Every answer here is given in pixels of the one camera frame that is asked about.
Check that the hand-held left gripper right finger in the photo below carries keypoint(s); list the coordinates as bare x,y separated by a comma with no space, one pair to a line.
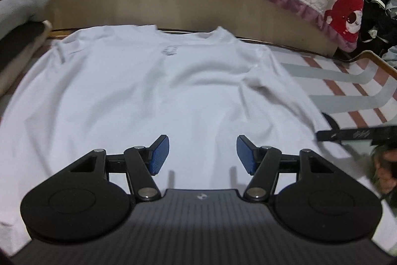
245,154

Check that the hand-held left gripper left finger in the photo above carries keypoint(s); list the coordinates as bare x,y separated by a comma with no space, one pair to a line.
159,154

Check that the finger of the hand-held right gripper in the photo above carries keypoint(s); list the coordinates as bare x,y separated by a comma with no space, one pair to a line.
341,134

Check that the white t-shirt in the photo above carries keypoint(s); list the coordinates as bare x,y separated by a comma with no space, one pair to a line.
139,91

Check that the person's right hand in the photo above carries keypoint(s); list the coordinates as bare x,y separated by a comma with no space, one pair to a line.
387,175

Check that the dark cloth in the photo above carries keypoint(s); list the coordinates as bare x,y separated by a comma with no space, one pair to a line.
375,13

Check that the grey folded sweater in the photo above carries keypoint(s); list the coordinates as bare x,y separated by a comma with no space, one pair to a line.
18,7

